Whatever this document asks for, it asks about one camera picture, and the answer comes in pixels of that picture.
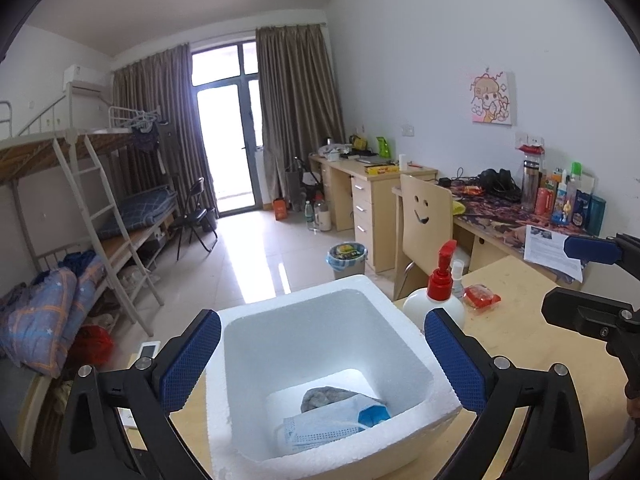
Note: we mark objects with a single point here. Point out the dark blue cloth piece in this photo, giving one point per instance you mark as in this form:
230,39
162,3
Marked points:
374,415

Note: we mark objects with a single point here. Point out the orange bag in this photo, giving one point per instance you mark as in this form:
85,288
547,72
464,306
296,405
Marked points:
280,210

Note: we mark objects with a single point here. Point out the light blue face mask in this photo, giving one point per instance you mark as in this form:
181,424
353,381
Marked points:
325,430

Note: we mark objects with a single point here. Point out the blue orange plaid quilt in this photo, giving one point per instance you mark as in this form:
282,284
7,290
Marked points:
45,310

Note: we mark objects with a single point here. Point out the printed desk mat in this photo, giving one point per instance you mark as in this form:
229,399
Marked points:
500,210

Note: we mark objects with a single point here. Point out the grey metal bunk bed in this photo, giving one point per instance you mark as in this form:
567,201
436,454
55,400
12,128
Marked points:
30,152
115,142

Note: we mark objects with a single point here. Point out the brown curtain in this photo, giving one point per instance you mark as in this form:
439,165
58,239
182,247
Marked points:
150,90
300,100

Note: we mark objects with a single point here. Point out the white foam box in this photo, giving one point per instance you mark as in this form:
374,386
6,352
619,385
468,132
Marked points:
300,320

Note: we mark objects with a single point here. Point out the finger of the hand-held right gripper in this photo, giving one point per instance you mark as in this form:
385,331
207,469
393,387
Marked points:
590,250
575,310

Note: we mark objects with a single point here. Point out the white red pump lotion bottle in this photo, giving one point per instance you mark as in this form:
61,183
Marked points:
425,302

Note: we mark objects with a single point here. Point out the wooden desk with drawers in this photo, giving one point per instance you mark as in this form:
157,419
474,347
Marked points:
365,200

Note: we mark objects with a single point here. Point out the trash bin with blue liner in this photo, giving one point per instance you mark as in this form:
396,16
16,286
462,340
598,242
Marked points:
347,260

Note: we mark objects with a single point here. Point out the black headphones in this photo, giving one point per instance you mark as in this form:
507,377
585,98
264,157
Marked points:
495,180

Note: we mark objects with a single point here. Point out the grey metal bed ladder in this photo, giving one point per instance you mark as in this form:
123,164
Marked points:
120,272

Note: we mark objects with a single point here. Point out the dark hanging clothes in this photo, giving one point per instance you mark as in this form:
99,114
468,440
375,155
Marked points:
146,137

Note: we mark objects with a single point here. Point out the yellow flat box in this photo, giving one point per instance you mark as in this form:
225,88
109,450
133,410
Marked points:
382,170

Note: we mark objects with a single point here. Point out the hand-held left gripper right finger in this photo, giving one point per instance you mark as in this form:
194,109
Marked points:
455,365

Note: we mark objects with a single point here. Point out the white wall socket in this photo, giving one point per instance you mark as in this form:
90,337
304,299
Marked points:
529,140

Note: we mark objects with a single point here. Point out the white air conditioner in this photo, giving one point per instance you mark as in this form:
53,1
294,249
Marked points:
82,77

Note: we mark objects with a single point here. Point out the white remote control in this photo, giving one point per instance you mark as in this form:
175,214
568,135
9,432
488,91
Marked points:
148,351

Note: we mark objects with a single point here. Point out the white stair cabinet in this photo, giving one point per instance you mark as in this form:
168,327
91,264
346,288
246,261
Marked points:
85,110

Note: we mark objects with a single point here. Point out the red snack packet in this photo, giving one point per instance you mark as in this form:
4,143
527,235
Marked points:
481,297

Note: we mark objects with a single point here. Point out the clear water bottles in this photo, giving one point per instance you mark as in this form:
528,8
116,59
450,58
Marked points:
317,215

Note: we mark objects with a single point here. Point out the blue checkered mattress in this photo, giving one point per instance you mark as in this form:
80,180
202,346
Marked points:
140,210

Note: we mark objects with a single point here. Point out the clear thermos bottle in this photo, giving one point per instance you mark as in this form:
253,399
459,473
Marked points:
530,185

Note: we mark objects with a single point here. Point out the dark bag with tripod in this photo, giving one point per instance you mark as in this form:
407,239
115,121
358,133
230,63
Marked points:
300,180

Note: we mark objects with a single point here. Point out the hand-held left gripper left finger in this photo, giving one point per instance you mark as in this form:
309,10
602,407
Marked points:
192,360

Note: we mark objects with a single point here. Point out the glass balcony door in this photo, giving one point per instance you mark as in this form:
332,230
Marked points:
225,135

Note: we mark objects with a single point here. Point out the small blue spray bottle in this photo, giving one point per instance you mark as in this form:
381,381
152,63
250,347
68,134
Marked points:
457,280

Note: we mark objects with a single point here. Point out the grey cloth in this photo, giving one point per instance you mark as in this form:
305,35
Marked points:
325,397

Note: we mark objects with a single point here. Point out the red bag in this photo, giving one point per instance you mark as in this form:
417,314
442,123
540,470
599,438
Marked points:
92,347

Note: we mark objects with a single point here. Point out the pink cartoon wall picture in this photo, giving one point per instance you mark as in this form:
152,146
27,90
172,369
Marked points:
492,97

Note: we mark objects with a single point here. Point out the wooden smiley face chair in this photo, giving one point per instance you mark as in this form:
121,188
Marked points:
425,220

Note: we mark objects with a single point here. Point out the black folding chair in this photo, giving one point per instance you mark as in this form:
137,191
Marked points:
192,220

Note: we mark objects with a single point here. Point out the printed paper sheet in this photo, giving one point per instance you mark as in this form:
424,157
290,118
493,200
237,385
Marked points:
550,252

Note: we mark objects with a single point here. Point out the green bag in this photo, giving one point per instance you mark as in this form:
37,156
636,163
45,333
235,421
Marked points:
383,146

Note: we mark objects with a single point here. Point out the row of toiletry bottles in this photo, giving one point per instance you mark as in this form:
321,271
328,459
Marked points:
570,200

